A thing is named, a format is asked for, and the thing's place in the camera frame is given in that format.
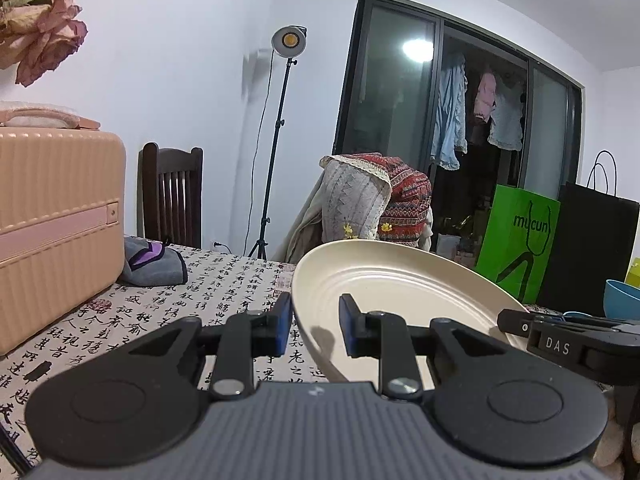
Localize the blue bowl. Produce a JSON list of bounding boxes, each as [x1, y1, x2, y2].
[[604, 280, 640, 318]]

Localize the dried pink roses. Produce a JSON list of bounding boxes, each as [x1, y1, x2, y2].
[[0, 0, 115, 87]]

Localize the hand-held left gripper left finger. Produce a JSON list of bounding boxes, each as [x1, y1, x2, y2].
[[122, 291, 293, 401]]

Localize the cream round plate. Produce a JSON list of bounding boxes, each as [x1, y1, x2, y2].
[[291, 240, 531, 383]]

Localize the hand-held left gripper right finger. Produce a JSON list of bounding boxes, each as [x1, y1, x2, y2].
[[338, 294, 503, 401]]

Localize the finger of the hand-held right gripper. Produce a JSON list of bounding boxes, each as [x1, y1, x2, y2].
[[497, 308, 538, 337]]

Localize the dark framed sliding glass door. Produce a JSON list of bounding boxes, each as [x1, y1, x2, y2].
[[334, 0, 585, 261]]

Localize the chair draped with patterned blankets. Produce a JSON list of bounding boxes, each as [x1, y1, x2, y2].
[[285, 175, 436, 263]]

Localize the grey purple cloth pouch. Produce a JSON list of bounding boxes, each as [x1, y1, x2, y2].
[[118, 236, 188, 287]]

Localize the hanging light blue shirt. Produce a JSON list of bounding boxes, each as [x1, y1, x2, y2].
[[431, 52, 468, 171]]

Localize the pink ribbed suitcase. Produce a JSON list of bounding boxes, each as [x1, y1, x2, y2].
[[0, 101, 127, 356]]

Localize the dark wooden chair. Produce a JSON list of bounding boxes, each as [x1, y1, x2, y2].
[[139, 142, 204, 250]]

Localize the studio light on stand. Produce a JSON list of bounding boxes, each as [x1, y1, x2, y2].
[[247, 25, 308, 261]]

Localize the black paper bag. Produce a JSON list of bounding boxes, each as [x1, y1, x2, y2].
[[536, 150, 640, 318]]

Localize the hanging white garment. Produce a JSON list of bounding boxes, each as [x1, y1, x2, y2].
[[488, 77, 526, 152]]

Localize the green paper bag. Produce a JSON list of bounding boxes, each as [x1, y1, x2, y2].
[[474, 184, 562, 305]]

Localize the hanging pink garment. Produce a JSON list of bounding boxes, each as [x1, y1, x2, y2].
[[472, 72, 497, 123]]

